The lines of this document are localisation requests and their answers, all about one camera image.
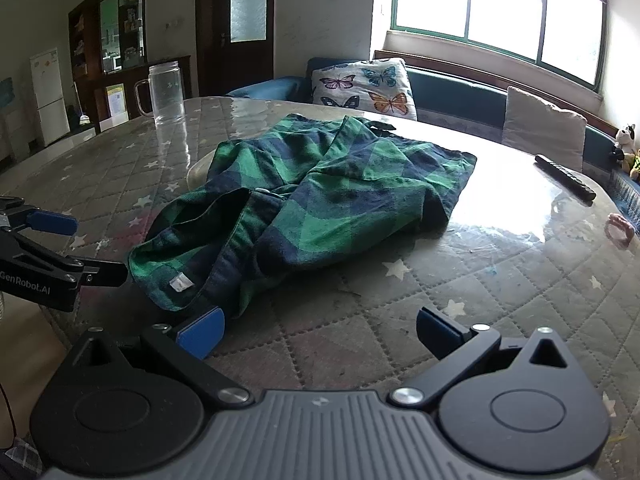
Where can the green and navy plaid shirt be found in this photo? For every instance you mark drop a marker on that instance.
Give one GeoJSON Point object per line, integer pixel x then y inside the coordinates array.
{"type": "Point", "coordinates": [325, 185]}

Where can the low dark wooden sideboard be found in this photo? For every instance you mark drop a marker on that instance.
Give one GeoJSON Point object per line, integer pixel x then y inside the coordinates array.
{"type": "Point", "coordinates": [175, 75]}

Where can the white butterfly print pillow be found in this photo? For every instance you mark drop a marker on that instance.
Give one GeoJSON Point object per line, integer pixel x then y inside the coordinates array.
{"type": "Point", "coordinates": [360, 85]}

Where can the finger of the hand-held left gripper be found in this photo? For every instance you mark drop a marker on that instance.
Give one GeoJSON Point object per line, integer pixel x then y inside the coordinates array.
{"type": "Point", "coordinates": [50, 222]}
{"type": "Point", "coordinates": [102, 272]}

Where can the plain grey pillow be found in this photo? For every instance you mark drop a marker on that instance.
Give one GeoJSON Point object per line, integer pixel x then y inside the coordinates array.
{"type": "Point", "coordinates": [542, 127]}

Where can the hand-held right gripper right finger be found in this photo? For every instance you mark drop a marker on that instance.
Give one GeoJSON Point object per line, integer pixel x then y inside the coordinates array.
{"type": "Point", "coordinates": [440, 330]}

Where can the black and white cow plush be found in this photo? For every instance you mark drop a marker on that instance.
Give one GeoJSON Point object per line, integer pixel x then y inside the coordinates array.
{"type": "Point", "coordinates": [625, 137]}

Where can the white refrigerator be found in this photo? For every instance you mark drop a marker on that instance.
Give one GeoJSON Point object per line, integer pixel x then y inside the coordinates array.
{"type": "Point", "coordinates": [47, 95]}

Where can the green and yellow plush toy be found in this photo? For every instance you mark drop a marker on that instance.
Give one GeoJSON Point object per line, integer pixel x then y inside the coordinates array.
{"type": "Point", "coordinates": [634, 162]}

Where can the small pink toy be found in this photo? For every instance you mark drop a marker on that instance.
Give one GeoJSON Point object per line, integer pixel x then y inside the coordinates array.
{"type": "Point", "coordinates": [612, 220]}

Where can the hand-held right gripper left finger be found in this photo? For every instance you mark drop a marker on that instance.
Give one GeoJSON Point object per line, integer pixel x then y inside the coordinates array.
{"type": "Point", "coordinates": [202, 332]}

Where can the green framed window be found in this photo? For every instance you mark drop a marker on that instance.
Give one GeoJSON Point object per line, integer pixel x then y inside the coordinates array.
{"type": "Point", "coordinates": [500, 0]}

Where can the blue sofa with wooden back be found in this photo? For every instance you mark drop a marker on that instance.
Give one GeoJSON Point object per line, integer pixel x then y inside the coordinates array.
{"type": "Point", "coordinates": [450, 95]}

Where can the black remote control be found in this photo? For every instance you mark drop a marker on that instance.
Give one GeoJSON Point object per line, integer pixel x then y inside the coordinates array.
{"type": "Point", "coordinates": [565, 176]}

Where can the dark wooden door, frosted pane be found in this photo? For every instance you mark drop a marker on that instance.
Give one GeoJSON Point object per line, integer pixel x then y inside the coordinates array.
{"type": "Point", "coordinates": [210, 35]}

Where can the tall dark wooden display cabinet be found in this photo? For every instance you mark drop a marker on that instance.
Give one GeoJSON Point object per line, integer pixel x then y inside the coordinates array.
{"type": "Point", "coordinates": [90, 60]}

